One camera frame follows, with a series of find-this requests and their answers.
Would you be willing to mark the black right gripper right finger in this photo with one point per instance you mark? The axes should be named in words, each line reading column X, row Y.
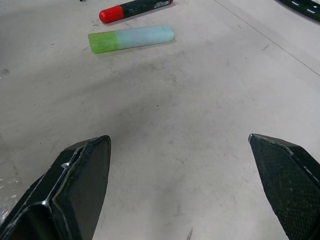
column 290, row 185

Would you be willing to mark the green capped pale blue highlighter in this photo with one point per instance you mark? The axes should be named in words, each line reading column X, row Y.
column 130, row 39

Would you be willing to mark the red capped black marker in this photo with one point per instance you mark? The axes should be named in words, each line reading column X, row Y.
column 132, row 10

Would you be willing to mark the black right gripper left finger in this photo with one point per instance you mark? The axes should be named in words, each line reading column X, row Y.
column 75, row 190

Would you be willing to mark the clear crinkled plastic wrap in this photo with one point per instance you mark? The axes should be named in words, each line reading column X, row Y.
column 7, row 195

